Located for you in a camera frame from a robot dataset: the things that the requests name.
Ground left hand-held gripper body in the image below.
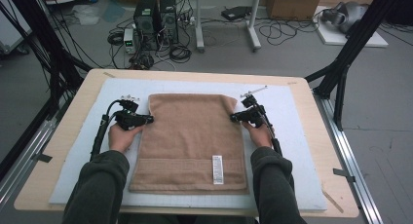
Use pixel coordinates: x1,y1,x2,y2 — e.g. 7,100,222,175
114,93,146,131

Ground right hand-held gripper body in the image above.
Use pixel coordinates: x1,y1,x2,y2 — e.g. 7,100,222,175
239,85,269,129

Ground light brown towel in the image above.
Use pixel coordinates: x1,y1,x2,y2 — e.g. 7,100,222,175
129,93,250,196

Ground person's left hand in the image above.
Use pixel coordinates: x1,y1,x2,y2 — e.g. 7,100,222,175
107,122,146,155

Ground person's right hand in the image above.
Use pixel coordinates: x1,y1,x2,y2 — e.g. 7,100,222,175
241,120,276,150

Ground white grid mat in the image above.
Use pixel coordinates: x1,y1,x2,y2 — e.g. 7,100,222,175
48,77,328,212

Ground white power supply unit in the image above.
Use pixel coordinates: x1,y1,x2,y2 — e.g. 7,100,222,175
123,27,137,55

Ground white table leg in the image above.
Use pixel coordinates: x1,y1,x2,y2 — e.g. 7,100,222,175
194,0,207,54
245,0,263,53

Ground black tape strip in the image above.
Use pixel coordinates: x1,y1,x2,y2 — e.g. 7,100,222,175
31,153,54,164

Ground wide black computer tower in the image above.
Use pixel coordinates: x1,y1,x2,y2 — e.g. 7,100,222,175
133,0,161,52

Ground narrow black computer tower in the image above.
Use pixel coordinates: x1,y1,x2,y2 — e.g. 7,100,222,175
159,0,180,45

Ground flat black device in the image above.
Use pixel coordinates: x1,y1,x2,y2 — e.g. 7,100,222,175
220,5,254,22

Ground grey tape strip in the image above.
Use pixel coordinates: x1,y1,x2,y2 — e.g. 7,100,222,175
332,168,357,183

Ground black metal stand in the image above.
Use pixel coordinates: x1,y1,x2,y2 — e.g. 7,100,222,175
0,0,95,183
304,0,409,132

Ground teal floor sheet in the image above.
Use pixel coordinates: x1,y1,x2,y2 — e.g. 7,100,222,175
99,0,127,24

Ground white floor board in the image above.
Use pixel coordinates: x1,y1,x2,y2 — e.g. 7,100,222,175
313,5,390,49

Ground clear plastic sheet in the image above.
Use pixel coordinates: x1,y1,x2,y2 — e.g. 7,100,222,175
68,4,100,26

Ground beige tape strip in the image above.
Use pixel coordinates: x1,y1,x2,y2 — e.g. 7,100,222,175
320,188,345,214

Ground large cardboard box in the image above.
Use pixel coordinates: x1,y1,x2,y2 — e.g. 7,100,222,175
266,0,324,21

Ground grey rounded machine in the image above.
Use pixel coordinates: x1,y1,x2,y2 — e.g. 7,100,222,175
320,1,370,35

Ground left hand-held gripper black cable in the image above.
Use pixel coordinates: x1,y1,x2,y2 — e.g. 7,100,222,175
90,99,127,162

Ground hand-held gripper black cable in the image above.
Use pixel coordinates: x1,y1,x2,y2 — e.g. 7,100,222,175
259,103,283,158
90,99,127,162

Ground right hand-held gripper black cable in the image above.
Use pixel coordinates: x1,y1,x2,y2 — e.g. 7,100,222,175
259,103,283,158

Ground coiled black floor cable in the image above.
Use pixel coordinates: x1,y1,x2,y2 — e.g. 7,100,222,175
169,44,193,64
106,30,126,47

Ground loose black floor cables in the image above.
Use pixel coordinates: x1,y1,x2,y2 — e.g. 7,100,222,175
258,9,321,47

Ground aluminium frame rail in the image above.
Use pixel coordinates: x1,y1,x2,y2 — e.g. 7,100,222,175
0,118,61,212
312,89,386,224

